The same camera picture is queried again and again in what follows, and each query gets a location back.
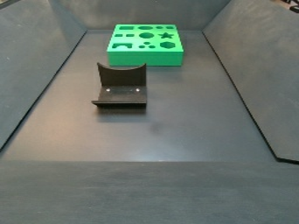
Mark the black curved holder stand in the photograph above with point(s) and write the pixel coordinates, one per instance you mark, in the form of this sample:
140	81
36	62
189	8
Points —
121	86

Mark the green shape sorter block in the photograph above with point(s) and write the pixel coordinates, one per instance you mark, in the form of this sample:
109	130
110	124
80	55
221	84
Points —
144	43

